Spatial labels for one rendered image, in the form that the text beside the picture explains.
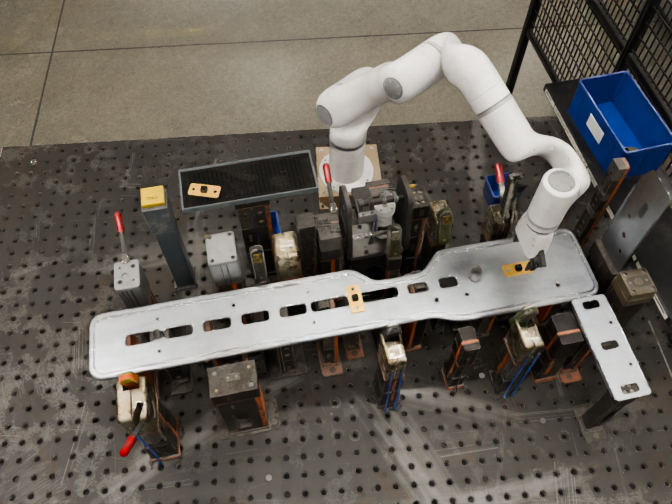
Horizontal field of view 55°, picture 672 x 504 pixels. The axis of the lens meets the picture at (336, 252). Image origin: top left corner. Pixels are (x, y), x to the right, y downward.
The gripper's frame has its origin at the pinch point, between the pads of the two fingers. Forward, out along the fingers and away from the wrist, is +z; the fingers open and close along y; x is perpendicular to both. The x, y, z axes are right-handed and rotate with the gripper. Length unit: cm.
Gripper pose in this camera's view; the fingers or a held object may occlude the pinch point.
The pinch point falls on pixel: (525, 252)
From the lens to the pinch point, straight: 178.8
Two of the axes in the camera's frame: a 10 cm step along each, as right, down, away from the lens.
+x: 9.8, -1.7, 1.1
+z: -0.1, 5.2, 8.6
